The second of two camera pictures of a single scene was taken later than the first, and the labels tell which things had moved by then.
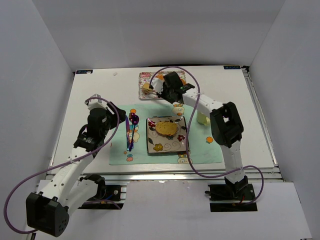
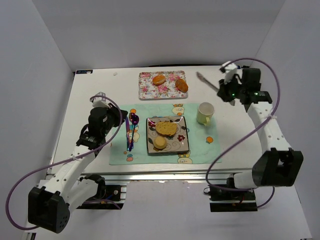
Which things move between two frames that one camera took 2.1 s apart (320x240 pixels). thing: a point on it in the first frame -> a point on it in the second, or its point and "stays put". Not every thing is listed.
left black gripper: x=117 y=114 stays put
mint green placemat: x=128 y=144 stays put
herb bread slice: x=166 y=127 stays put
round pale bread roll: x=146 y=85 -> x=160 y=142
